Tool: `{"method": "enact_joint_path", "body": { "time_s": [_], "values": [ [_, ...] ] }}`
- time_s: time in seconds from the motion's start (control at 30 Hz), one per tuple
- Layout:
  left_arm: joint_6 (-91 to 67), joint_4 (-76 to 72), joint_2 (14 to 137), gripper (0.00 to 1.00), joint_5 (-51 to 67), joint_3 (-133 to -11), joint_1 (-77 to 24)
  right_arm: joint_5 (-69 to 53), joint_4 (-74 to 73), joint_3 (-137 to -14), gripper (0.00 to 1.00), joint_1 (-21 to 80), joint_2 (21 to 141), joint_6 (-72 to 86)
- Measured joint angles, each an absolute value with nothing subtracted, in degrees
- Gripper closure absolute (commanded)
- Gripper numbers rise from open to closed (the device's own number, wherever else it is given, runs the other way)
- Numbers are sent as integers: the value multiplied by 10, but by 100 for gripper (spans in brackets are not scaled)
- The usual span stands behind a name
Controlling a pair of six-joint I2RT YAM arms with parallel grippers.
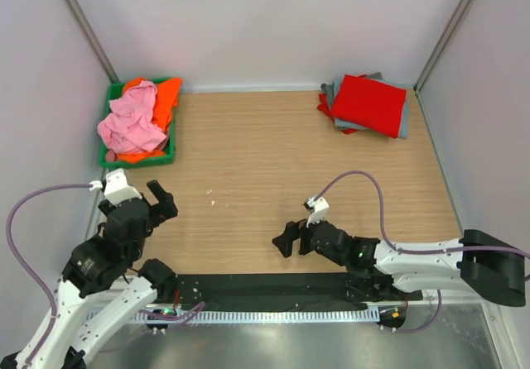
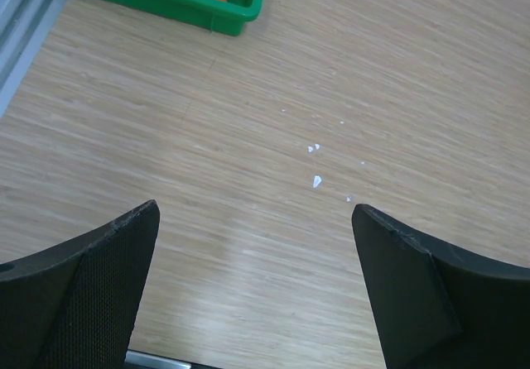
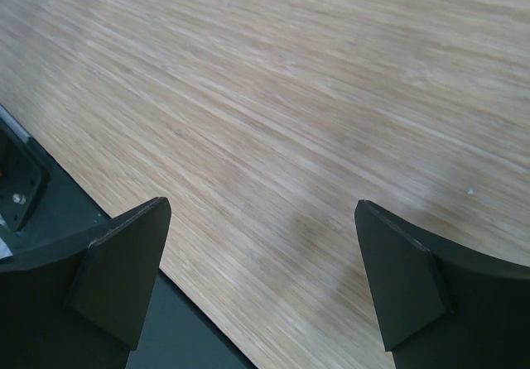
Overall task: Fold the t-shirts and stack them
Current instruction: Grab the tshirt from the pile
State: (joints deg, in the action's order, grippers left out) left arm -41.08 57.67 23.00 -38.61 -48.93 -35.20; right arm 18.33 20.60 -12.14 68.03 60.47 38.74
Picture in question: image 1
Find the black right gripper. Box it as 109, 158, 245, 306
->
272, 209, 347, 266

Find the pink t shirt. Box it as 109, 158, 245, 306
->
97, 80, 166, 154

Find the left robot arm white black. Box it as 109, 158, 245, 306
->
1, 176, 178, 368

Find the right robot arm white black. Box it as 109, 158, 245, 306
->
272, 220, 528, 308

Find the small white scrap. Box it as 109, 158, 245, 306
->
206, 189, 215, 206

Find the green plastic bin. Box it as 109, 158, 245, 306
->
99, 75, 182, 168

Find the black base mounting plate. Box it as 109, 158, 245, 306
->
152, 272, 423, 314

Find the orange t shirt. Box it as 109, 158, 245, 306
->
111, 77, 183, 164

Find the folded red t shirt bottom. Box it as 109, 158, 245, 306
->
317, 75, 367, 135

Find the folded red t shirt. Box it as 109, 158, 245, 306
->
317, 75, 367, 135
331, 74, 409, 139

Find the folded grey t shirt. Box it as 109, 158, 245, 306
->
317, 72, 410, 139

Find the folded red t shirt top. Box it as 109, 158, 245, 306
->
331, 74, 409, 139

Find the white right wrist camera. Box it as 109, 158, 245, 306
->
304, 196, 330, 227

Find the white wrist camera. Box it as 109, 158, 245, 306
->
304, 196, 330, 227
89, 168, 142, 206

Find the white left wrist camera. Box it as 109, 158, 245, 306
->
89, 168, 142, 206

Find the white slotted cable duct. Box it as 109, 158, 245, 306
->
84, 309, 380, 324

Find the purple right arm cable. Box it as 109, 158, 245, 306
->
316, 170, 530, 335

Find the left aluminium frame post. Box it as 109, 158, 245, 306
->
62, 0, 119, 84

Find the aluminium frame post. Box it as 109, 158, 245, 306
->
413, 0, 494, 97
62, 0, 119, 84

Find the right aluminium frame post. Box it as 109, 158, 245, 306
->
413, 0, 494, 97

